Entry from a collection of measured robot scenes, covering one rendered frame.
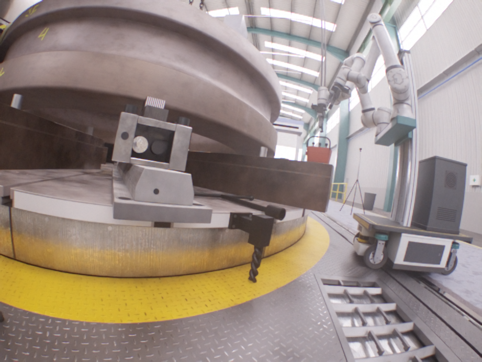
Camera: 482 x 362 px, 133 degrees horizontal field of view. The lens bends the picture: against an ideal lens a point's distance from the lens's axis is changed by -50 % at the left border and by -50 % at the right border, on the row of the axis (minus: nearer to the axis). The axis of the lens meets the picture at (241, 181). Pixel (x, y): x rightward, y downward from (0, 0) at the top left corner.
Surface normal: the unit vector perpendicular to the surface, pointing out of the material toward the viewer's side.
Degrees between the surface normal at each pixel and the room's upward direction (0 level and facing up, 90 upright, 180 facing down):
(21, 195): 90
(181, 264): 90
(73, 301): 0
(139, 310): 0
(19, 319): 0
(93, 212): 90
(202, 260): 90
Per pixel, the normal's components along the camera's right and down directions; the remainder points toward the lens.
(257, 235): -0.72, -0.11
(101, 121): 0.81, 0.14
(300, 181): -0.52, -0.07
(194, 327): 0.15, -0.99
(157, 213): 0.58, 0.11
